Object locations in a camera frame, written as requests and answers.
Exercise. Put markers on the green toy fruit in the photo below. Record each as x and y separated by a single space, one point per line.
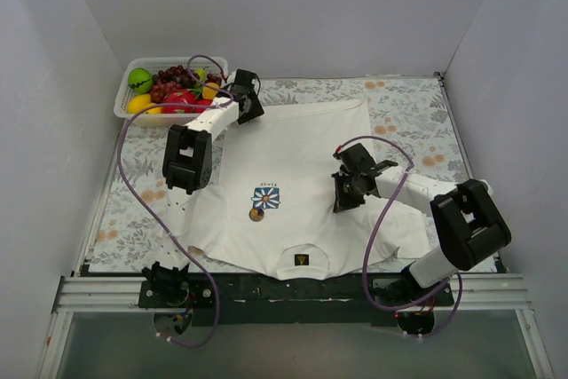
140 80

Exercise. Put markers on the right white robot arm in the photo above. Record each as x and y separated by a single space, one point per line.
469 226

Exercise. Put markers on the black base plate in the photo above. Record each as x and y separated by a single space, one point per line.
250 298

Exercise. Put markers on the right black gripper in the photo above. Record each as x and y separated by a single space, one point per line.
342 193

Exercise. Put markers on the red toy apple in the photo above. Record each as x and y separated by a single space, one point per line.
202 105

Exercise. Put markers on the dark red toy grapes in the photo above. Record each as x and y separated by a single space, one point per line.
177 79

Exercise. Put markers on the orange toy fruit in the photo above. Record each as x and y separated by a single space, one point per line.
210 91

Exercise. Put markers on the red toy dragon fruit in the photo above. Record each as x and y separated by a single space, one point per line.
178 102

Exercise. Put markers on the yellow toy mango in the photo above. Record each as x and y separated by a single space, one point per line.
154 109

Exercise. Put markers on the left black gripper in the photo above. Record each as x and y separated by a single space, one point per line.
252 104

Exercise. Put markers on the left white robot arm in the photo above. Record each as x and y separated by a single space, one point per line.
187 169

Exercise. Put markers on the white printed t-shirt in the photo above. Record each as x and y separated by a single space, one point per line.
282 163

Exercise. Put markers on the yellow toy lemon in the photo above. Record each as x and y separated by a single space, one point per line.
138 103

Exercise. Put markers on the aluminium frame rail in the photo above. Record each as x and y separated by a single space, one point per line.
481 292

